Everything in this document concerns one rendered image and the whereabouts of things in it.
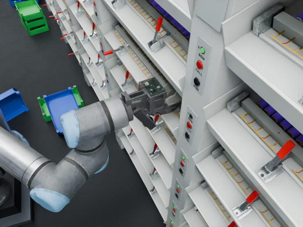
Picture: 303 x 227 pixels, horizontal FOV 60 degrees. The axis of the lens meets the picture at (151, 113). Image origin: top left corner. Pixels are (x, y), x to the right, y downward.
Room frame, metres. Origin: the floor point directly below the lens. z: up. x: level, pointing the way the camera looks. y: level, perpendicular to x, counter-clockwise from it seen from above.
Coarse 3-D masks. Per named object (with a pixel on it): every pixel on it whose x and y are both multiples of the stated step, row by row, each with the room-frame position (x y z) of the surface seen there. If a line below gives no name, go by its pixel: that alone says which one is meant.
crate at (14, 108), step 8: (0, 96) 1.29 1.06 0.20; (8, 96) 1.34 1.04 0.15; (16, 96) 1.37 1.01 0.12; (0, 104) 1.29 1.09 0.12; (8, 104) 1.32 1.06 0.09; (16, 104) 1.35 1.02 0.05; (24, 104) 1.35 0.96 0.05; (8, 112) 1.30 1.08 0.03; (16, 112) 1.32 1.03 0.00; (8, 120) 1.24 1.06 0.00
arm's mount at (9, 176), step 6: (6, 174) 0.71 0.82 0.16; (12, 180) 0.68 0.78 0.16; (18, 180) 0.71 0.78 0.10; (12, 186) 0.64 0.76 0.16; (18, 186) 0.67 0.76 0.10; (12, 192) 0.60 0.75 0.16; (18, 192) 0.63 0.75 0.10; (12, 198) 0.57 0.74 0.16; (18, 198) 0.60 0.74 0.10; (6, 204) 0.54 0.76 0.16; (12, 204) 0.54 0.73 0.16; (18, 204) 0.56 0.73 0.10; (0, 210) 0.51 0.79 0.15; (6, 210) 0.52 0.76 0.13; (12, 210) 0.52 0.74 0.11; (18, 210) 0.53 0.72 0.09; (0, 216) 0.50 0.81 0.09; (6, 216) 0.51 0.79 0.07
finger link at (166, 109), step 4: (164, 104) 0.51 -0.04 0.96; (172, 104) 0.51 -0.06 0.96; (176, 104) 0.52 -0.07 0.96; (164, 108) 0.50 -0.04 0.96; (168, 108) 0.50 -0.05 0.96; (172, 108) 0.50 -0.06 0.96; (176, 108) 0.51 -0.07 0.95; (160, 112) 0.49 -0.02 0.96; (164, 112) 0.49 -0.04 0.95; (168, 112) 0.49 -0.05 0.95
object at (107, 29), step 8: (104, 24) 0.99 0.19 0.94; (112, 24) 0.99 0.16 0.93; (120, 24) 1.00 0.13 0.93; (104, 32) 0.98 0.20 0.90; (112, 32) 0.98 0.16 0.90; (112, 40) 0.94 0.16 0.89; (120, 40) 0.92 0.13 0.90; (112, 48) 0.92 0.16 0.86; (120, 56) 0.83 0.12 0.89; (128, 56) 0.82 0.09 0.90; (144, 56) 0.80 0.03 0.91; (128, 64) 0.78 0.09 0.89; (136, 64) 0.77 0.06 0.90; (136, 72) 0.74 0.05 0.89; (144, 72) 0.73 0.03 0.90; (136, 80) 0.70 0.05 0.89; (176, 112) 0.53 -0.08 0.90; (168, 120) 0.51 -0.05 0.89; (176, 120) 0.51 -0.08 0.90; (176, 128) 0.44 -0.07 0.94; (176, 136) 0.44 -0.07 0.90
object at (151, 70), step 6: (120, 30) 0.95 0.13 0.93; (126, 36) 0.90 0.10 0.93; (120, 42) 0.90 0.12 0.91; (126, 42) 0.89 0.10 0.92; (132, 42) 0.86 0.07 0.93; (132, 48) 0.83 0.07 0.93; (132, 54) 0.81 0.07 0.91; (138, 54) 0.79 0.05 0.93; (144, 60) 0.75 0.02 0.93; (150, 66) 0.72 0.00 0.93; (150, 72) 0.70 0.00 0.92; (156, 72) 0.69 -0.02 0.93; (156, 78) 0.66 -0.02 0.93; (162, 84) 0.63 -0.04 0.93; (180, 108) 0.53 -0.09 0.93
